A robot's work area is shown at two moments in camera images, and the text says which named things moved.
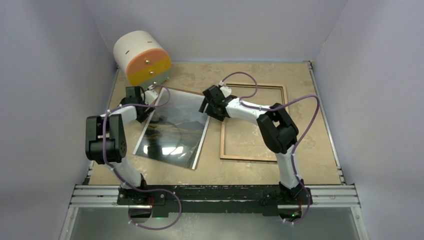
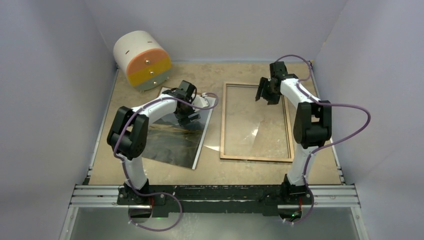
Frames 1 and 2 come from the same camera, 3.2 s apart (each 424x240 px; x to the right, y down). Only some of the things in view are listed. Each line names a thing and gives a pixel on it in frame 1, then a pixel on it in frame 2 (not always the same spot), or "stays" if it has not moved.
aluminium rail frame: (324, 197) stays
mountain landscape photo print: (175, 130) stays
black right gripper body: (212, 111) → (270, 85)
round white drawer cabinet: (145, 60) stays
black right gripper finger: (203, 105) → (261, 87)
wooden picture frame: (222, 155) stays
